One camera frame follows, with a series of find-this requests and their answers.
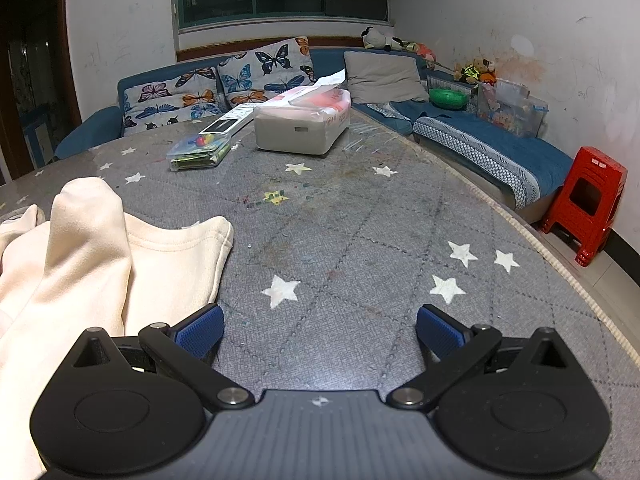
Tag cream sweatshirt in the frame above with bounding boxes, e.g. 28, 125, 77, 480
1, 178, 234, 479

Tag yellow plush toys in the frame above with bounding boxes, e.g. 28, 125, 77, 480
452, 58, 497, 84

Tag green bowl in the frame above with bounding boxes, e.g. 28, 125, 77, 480
428, 88, 468, 110

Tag grey cushion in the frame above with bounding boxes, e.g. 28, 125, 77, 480
344, 51, 428, 104

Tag blue corner sofa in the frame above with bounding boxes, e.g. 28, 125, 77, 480
54, 56, 573, 210

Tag grey tissue box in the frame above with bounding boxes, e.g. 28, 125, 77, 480
253, 70, 352, 155

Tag clear box of coloured items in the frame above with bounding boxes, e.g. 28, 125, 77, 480
166, 133, 230, 171

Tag black white plush toy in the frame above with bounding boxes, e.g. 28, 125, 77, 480
360, 26, 404, 52

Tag clear plastic storage box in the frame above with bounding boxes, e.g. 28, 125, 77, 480
477, 79, 549, 138

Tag white remote control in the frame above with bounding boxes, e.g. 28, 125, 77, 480
200, 103, 262, 138

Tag red plastic stool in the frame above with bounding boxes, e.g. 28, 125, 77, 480
541, 146, 627, 266

